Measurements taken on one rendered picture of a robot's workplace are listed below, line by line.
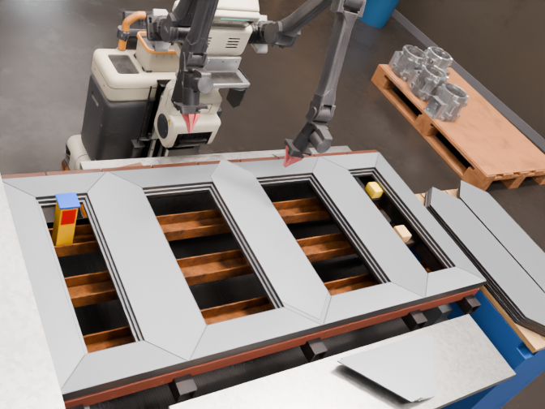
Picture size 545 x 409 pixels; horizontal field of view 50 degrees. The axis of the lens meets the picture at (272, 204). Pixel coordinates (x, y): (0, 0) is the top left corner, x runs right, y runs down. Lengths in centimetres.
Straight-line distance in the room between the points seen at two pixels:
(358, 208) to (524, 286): 70
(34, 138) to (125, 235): 172
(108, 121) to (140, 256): 102
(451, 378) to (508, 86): 420
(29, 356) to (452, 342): 142
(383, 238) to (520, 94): 384
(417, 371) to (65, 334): 106
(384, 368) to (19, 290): 109
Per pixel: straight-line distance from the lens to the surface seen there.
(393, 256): 218
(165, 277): 175
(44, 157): 335
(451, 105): 480
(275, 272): 188
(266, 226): 201
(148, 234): 185
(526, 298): 243
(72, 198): 186
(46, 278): 170
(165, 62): 265
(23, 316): 138
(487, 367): 222
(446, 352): 215
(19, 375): 131
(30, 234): 180
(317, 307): 185
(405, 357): 198
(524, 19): 592
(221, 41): 230
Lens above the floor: 218
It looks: 39 degrees down
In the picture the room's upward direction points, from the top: 25 degrees clockwise
